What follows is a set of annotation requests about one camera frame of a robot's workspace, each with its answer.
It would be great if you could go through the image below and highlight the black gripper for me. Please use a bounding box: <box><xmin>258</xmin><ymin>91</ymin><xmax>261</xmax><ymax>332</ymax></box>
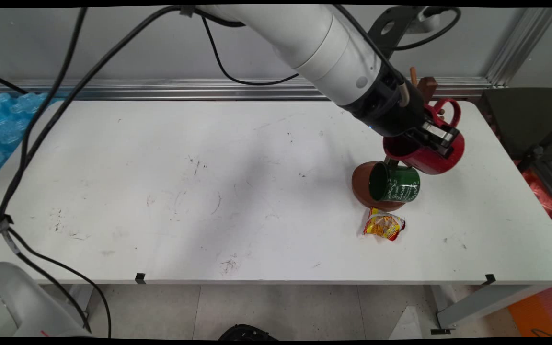
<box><xmin>341</xmin><ymin>62</ymin><xmax>460</xmax><ymax>156</ymax></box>

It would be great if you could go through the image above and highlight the red ceramic mug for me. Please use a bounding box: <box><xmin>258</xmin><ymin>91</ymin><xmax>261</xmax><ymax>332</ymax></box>
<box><xmin>382</xmin><ymin>98</ymin><xmax>466</xmax><ymax>175</ymax></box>

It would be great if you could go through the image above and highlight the green ceramic mug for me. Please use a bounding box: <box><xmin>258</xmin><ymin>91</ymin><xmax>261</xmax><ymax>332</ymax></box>
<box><xmin>368</xmin><ymin>161</ymin><xmax>421</xmax><ymax>204</ymax></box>

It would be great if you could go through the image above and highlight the brown wooden mug tree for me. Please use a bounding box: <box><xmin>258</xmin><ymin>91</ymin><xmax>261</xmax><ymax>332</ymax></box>
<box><xmin>352</xmin><ymin>67</ymin><xmax>447</xmax><ymax>212</ymax></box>

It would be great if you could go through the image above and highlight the dark grey chair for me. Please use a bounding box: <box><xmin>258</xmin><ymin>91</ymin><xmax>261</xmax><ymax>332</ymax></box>
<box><xmin>480</xmin><ymin>88</ymin><xmax>552</xmax><ymax>163</ymax></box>

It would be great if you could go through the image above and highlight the yellow red snack packet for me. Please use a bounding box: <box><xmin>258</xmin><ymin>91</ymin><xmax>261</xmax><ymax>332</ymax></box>
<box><xmin>363</xmin><ymin>207</ymin><xmax>406</xmax><ymax>242</ymax></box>

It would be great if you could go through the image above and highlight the red plastic bag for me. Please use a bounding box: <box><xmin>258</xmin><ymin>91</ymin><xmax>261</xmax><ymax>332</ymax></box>
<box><xmin>520</xmin><ymin>168</ymin><xmax>552</xmax><ymax>226</ymax></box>

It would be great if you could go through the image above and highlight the white table leg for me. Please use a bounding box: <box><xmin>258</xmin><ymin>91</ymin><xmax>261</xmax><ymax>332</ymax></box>
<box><xmin>65</xmin><ymin>284</ymin><xmax>95</xmax><ymax>326</ymax></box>
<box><xmin>432</xmin><ymin>284</ymin><xmax>545</xmax><ymax>331</ymax></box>

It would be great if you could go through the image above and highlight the orange floor mat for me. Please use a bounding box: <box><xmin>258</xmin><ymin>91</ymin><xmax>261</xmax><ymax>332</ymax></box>
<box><xmin>508</xmin><ymin>285</ymin><xmax>552</xmax><ymax>338</ymax></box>

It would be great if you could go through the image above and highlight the black round floor object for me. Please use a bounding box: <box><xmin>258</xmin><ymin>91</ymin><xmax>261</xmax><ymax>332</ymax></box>
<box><xmin>218</xmin><ymin>324</ymin><xmax>276</xmax><ymax>341</ymax></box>

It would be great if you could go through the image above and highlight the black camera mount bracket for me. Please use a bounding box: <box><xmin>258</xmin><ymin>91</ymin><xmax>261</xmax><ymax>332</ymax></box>
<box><xmin>367</xmin><ymin>6</ymin><xmax>425</xmax><ymax>60</ymax></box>

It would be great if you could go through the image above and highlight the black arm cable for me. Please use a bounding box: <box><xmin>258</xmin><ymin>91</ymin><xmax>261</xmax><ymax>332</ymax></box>
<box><xmin>331</xmin><ymin>5</ymin><xmax>407</xmax><ymax>89</ymax></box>

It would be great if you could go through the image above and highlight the black camera cable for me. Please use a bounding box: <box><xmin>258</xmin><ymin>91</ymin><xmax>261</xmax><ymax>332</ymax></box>
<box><xmin>393</xmin><ymin>6</ymin><xmax>462</xmax><ymax>51</ymax></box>

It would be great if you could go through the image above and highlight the slanted aluminium frame post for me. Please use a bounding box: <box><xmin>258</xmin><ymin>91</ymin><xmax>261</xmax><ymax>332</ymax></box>
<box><xmin>484</xmin><ymin>7</ymin><xmax>552</xmax><ymax>88</ymax></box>

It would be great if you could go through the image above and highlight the black looping cable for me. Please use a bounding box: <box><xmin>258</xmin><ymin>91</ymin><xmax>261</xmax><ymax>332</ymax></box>
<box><xmin>201</xmin><ymin>14</ymin><xmax>301</xmax><ymax>87</ymax></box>

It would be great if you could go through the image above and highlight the horizontal aluminium frame rail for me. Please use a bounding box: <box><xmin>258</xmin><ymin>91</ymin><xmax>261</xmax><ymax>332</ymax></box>
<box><xmin>0</xmin><ymin>78</ymin><xmax>492</xmax><ymax>101</ymax></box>

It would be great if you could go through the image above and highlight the thin black hanging cable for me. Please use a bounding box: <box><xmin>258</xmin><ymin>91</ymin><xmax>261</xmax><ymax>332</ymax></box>
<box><xmin>0</xmin><ymin>6</ymin><xmax>91</xmax><ymax>334</ymax></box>

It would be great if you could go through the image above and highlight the thick black hanging cable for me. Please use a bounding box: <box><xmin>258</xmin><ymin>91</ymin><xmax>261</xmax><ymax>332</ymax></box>
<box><xmin>0</xmin><ymin>6</ymin><xmax>195</xmax><ymax>338</ymax></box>

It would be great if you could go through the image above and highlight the black background cable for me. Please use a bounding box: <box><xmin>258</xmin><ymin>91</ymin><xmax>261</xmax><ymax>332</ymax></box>
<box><xmin>0</xmin><ymin>70</ymin><xmax>28</xmax><ymax>94</ymax></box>

